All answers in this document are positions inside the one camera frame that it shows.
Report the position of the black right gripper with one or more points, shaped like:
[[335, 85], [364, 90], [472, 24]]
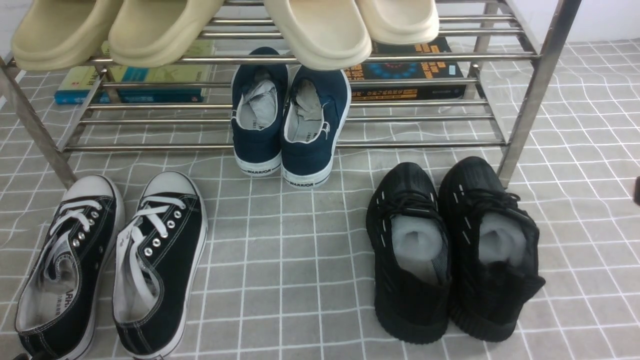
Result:
[[636, 191]]

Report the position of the black knit sneaker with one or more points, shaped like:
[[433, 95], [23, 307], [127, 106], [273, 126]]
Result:
[[493, 248], [412, 262]]

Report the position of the stainless steel shoe rack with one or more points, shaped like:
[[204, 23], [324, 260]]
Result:
[[500, 37]]

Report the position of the cream slipper far right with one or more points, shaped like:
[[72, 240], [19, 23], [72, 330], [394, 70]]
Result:
[[400, 22]]

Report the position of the cream slipper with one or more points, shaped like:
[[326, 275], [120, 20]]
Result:
[[400, 22], [324, 35]]

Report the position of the navy canvas shoe right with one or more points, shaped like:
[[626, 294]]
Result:
[[315, 114]]

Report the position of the navy canvas shoe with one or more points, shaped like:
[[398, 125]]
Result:
[[315, 114], [258, 94]]

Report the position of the grey checkered floor cloth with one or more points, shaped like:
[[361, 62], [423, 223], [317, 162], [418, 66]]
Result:
[[287, 274]]

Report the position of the navy canvas shoe left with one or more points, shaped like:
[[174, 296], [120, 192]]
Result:
[[258, 94]]

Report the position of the green and blue book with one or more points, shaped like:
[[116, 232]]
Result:
[[163, 84]]

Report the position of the black canvas sneaker white laces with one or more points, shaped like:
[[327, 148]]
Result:
[[157, 255]]

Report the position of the beige slipper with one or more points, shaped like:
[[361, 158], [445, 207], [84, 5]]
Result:
[[62, 34], [155, 33]]

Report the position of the black canvas sneaker far left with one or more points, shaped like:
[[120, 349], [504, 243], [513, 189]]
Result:
[[57, 310]]

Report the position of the beige slipper far left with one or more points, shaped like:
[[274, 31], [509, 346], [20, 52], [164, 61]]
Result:
[[62, 34]]

